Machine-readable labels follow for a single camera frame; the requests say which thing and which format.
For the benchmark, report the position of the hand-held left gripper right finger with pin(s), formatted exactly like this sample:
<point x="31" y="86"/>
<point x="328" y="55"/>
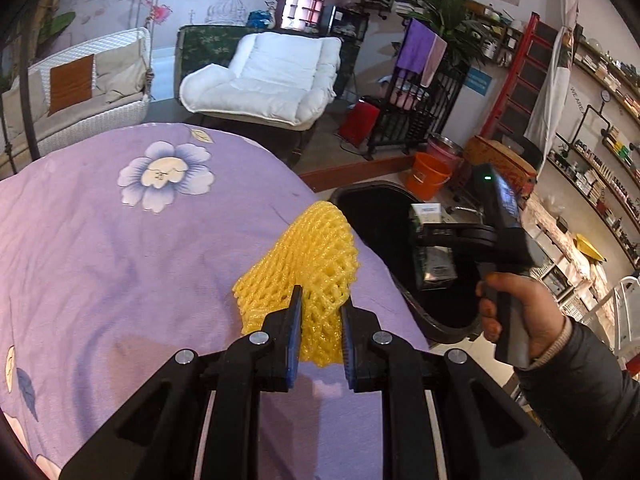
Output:
<point x="347" y="347"/>

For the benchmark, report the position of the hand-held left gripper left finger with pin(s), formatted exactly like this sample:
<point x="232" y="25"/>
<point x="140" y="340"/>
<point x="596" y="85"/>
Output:
<point x="295" y="340"/>

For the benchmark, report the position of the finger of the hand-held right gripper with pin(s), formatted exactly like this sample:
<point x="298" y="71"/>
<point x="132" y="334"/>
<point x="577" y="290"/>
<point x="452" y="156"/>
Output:
<point x="435" y="236"/>

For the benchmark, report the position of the green and white carton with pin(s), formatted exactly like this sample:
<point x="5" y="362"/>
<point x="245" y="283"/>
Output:
<point x="431" y="212"/>

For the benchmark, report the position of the black trash bin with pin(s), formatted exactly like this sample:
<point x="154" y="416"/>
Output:
<point x="380" y="220"/>

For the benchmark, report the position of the yellow foam fruit net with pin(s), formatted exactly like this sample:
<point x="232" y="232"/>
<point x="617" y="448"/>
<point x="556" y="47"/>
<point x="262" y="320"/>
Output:
<point x="310" y="250"/>

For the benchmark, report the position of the person's right forearm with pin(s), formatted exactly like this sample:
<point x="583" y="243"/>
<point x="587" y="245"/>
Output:
<point x="585" y="400"/>

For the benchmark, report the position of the person's right hand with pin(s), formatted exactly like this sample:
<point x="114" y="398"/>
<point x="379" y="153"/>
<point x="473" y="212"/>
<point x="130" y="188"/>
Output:
<point x="540" y="310"/>

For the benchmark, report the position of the orange bucket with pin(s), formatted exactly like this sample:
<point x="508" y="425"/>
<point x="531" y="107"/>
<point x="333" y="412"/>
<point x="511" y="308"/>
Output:
<point x="427" y="177"/>

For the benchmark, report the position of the white drawer storage unit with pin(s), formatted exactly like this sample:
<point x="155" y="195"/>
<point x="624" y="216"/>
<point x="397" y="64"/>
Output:
<point x="570" y="270"/>

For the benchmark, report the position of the brown woven case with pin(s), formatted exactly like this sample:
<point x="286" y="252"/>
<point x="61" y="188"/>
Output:
<point x="500" y="157"/>

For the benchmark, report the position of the yellow dustpan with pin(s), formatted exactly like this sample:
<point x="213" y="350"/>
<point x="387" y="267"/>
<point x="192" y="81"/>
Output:
<point x="591" y="247"/>

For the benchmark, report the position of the pink basin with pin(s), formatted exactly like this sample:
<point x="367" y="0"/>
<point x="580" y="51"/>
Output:
<point x="445" y="150"/>

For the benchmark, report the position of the black metal rack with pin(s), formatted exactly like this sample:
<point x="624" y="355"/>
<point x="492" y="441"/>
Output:
<point x="425" y="115"/>

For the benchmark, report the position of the red bag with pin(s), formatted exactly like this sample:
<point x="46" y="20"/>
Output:
<point x="359" y="121"/>

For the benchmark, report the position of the white step stool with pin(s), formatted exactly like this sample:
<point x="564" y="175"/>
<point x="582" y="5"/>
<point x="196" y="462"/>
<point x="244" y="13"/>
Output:
<point x="627" y="310"/>

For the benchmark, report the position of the red ladder shelf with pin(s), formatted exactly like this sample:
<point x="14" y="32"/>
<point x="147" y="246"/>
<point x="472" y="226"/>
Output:
<point x="522" y="80"/>

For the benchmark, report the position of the white hanging banner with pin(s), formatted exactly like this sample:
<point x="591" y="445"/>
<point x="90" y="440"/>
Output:
<point x="552" y="85"/>

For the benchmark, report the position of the pink towel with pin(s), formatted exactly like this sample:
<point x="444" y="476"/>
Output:
<point x="434" y="62"/>

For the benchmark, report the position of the purple floral tablecloth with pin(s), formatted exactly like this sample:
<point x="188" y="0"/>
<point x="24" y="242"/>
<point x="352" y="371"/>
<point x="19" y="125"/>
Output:
<point x="125" y="270"/>

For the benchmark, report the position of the purple towel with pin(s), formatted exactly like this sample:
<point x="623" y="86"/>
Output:
<point x="416" y="47"/>

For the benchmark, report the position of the green potted plant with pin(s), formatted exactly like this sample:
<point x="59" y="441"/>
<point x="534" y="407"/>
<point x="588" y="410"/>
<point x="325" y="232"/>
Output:
<point x="452" y="15"/>

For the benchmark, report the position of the white padded lounge chair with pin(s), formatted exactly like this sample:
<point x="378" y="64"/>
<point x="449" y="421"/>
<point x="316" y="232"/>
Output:
<point x="270" y="80"/>

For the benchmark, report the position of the black framed display box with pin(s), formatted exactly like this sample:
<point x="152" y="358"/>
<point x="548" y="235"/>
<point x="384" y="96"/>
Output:
<point x="345" y="22"/>

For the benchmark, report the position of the blue bag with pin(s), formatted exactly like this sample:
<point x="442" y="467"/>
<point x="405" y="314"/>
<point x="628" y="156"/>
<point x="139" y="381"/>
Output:
<point x="261" y="20"/>

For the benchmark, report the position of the white wicker swing chair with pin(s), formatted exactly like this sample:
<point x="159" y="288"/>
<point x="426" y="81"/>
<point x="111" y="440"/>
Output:
<point x="110" y="115"/>

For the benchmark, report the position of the beige cushion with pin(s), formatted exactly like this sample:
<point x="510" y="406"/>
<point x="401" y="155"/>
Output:
<point x="120" y="67"/>

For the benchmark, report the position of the brown cushion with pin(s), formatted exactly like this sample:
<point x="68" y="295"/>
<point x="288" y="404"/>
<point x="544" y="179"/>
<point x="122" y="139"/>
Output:
<point x="71" y="85"/>

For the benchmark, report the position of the wall shelves of bottles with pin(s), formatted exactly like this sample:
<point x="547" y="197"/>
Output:
<point x="615" y="160"/>

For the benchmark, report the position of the blue wall sign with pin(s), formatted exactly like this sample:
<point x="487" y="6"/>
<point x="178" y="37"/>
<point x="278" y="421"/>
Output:
<point x="479" y="81"/>

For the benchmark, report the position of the round wall gauge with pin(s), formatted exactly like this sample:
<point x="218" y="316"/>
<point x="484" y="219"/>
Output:
<point x="605" y="95"/>

